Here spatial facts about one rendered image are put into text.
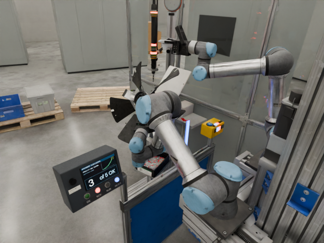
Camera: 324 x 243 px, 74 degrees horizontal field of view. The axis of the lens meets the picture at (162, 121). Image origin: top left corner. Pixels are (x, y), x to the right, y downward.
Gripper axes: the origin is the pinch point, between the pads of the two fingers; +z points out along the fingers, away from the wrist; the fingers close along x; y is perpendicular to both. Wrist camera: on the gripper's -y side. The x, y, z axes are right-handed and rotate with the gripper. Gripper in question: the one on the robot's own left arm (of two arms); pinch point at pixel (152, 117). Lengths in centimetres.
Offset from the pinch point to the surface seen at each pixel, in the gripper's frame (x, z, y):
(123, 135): 18.1, 5.8, 25.6
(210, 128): 15.9, 14.7, -39.1
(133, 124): 11.4, 12.1, 18.2
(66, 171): -9, -67, 20
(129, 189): 106, 37, 43
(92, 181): 0, -61, 14
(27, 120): 79, 145, 249
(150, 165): 33.9, -7.5, 3.0
